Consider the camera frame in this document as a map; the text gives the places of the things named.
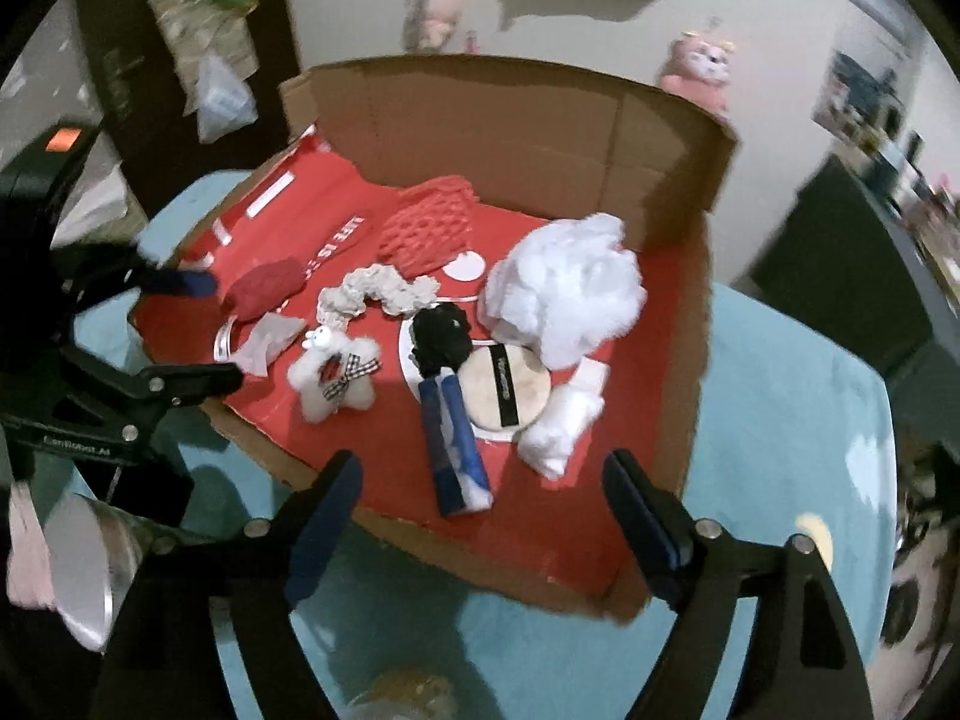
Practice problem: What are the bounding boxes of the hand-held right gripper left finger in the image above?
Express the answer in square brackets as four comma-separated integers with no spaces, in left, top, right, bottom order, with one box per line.
[97,450,365,720]

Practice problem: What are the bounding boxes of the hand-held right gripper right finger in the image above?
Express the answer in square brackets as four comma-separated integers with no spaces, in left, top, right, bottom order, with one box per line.
[602,448,875,720]

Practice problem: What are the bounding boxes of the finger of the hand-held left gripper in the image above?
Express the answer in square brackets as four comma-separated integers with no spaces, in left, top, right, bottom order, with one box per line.
[97,361,245,410]
[135,240,220,299]

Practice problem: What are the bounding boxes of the cardboard box red inside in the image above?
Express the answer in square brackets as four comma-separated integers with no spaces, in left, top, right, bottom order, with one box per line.
[127,54,740,623]

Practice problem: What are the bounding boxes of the dark red soft cloth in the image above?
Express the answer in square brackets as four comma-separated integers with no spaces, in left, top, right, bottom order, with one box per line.
[223,256,308,323]

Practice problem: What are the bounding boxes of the white wrapper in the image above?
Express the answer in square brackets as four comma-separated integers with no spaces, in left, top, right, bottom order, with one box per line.
[236,313,308,377]

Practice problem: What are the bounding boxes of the white plush star with bow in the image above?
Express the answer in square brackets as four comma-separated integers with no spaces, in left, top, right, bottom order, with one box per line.
[287,326,383,425]

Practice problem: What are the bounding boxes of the small white cloth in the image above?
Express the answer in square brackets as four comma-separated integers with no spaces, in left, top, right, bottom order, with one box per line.
[516,358,607,479]

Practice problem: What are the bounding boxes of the blue and white packet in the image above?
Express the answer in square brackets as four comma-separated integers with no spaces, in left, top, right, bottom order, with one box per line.
[418,371,494,517]

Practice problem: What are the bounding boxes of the beige powder puff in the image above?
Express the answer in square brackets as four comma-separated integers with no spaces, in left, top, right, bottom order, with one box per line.
[457,343,552,442]

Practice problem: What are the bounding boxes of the black scrunchie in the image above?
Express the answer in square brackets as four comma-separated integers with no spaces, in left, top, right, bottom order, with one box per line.
[409,305,473,377]

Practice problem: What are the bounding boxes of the white mesh bath pouf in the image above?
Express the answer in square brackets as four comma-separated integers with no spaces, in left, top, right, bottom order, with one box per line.
[480,212,650,370]

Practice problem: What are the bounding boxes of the red mesh bath pouf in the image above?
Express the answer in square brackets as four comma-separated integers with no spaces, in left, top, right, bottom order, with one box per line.
[377,175,479,282]

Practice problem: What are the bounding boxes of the person's left hand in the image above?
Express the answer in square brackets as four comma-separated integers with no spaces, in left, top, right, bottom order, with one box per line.
[6,478,59,610]

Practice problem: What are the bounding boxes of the crumpled white paper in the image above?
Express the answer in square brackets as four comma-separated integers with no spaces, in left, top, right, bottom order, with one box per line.
[52,165,128,241]

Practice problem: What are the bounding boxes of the small glass jar gold beads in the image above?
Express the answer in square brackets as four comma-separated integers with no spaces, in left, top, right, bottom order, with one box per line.
[349,667,458,720]

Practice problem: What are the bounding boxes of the clear hanging plastic bag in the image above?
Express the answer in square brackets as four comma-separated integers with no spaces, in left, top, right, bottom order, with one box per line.
[193,52,258,143]

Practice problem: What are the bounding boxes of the large glass jar metal lid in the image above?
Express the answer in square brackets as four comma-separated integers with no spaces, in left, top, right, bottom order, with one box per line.
[41,493,218,653]

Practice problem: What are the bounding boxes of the dark wooden door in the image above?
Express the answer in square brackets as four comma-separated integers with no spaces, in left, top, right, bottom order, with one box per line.
[75,0,301,218]

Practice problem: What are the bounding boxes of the hanging door organizer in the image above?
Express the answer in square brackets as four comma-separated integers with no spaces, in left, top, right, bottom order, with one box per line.
[131,0,256,83]

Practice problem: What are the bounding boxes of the table with dark cloth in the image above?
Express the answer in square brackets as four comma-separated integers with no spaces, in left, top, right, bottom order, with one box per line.
[750,154,960,436]

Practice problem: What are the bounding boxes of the pale pink plush toy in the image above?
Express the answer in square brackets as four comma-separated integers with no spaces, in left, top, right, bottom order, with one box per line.
[416,0,470,52]

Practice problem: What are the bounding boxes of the row of cosmetics bottles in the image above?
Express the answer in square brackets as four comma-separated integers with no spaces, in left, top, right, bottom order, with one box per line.
[870,127,960,241]

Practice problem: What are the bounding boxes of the pink plush doll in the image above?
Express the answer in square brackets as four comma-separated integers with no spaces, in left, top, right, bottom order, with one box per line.
[658,31,734,115]

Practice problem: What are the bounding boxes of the wall mirror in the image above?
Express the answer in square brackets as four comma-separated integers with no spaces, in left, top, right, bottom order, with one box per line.
[814,0,927,143]

